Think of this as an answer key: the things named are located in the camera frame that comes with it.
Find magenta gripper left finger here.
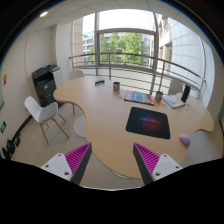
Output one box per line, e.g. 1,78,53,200
41,143,92,185

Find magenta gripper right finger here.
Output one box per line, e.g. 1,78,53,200
133,143,182,185

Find purple computer mouse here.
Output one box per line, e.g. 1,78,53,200
180,134,191,146

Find black mouse pad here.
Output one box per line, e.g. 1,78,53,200
126,107,170,139

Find white chair wooden legs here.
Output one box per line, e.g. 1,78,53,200
24,96,68,140

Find red white can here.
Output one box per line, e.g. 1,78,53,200
155,91,163,102

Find black cylindrical speaker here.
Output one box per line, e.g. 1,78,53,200
181,85,191,103

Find white chair right back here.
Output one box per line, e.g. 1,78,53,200
168,80,183,95

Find small dark box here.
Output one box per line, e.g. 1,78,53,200
95,80,105,86

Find dark patterned mug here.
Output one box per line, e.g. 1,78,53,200
113,82,120,92

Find black office printer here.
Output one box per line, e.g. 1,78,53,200
32,64,64,107

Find white chair behind table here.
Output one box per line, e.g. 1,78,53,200
68,70,84,80

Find metal balcony railing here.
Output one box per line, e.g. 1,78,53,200
69,52,205,98

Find white table pedestal base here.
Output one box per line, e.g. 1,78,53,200
73,115,86,138

